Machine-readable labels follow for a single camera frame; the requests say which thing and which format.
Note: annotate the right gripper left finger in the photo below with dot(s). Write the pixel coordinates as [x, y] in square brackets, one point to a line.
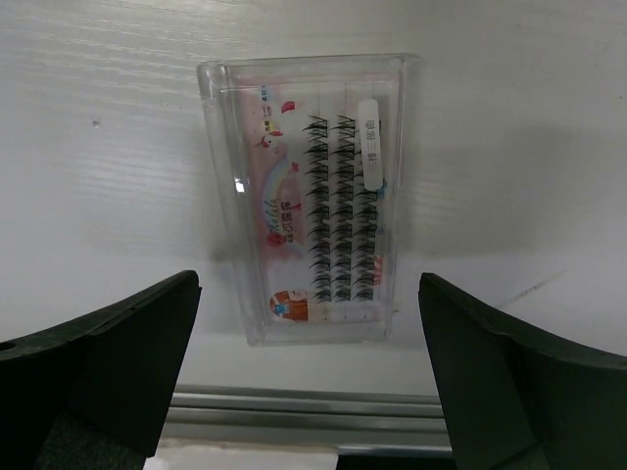
[94, 392]

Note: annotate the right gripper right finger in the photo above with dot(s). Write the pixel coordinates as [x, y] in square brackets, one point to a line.
[515, 396]

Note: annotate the aluminium rail front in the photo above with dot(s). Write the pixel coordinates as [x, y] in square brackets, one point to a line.
[348, 422]

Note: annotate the nail sticker packet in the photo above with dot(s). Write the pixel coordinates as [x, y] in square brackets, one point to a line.
[309, 155]

